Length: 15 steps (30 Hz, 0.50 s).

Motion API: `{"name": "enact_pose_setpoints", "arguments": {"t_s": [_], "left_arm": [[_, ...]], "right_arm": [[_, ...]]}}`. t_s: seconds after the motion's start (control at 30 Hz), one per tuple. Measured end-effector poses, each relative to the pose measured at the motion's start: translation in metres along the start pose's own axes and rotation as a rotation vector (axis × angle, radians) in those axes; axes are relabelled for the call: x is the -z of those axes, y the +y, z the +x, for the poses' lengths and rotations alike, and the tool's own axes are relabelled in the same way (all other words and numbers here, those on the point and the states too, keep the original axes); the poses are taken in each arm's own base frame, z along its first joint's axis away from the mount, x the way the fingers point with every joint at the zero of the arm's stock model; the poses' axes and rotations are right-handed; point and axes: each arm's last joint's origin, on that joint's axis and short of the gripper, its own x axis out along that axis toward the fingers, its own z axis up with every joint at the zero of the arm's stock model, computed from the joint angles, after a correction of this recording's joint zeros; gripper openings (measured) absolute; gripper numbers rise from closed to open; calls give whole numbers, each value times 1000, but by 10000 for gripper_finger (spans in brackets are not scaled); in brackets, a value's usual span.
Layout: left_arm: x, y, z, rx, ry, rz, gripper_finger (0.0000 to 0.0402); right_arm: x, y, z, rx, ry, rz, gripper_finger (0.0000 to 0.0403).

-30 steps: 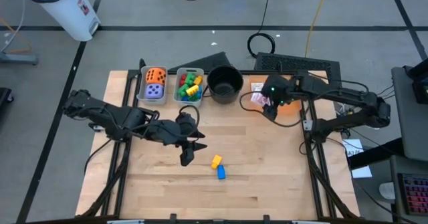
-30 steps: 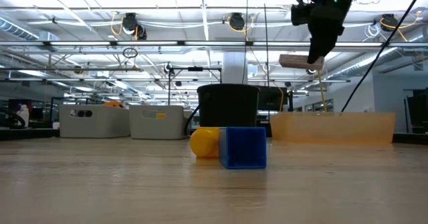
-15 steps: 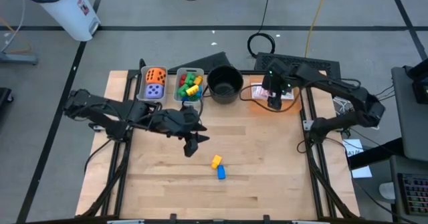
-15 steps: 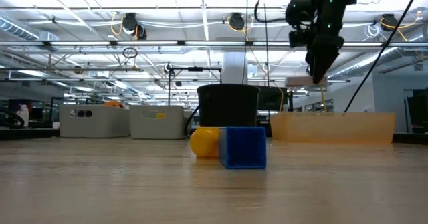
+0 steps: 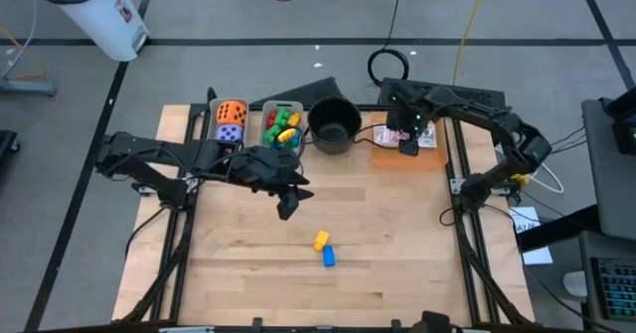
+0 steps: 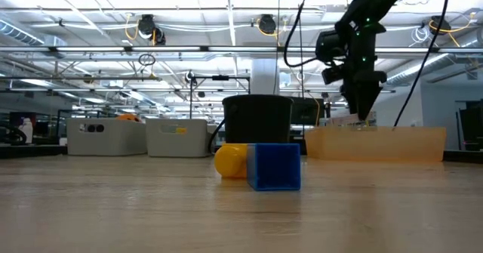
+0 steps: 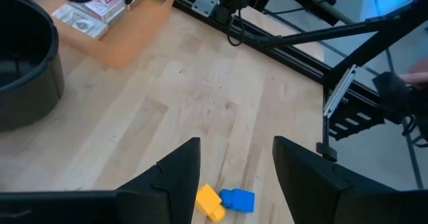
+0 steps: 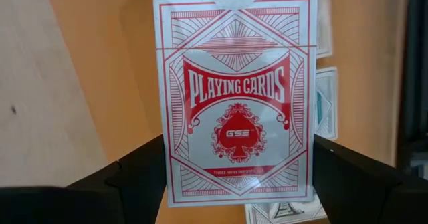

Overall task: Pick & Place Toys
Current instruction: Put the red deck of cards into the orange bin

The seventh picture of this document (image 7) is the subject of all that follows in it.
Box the blue hollow toy brick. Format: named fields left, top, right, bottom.
left=219, top=188, right=255, bottom=214

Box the person's hand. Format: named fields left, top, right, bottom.
left=399, top=58, right=428, bottom=88

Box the yellow round-stud toy brick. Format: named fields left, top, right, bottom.
left=195, top=183, right=227, bottom=223

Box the red playing card box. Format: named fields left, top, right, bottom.
left=68, top=0, right=144, bottom=23

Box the black bucket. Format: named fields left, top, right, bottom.
left=0, top=0, right=65, bottom=133

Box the orange translucent tray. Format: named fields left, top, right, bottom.
left=25, top=0, right=178, bottom=68

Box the silver frame rail bracket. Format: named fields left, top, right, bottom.
left=323, top=65, right=357, bottom=118

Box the black handheld device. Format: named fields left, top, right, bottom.
left=372, top=72, right=428, bottom=148

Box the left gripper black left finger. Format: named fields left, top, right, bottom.
left=0, top=136, right=201, bottom=224

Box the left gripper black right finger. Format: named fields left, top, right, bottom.
left=272, top=136, right=428, bottom=224

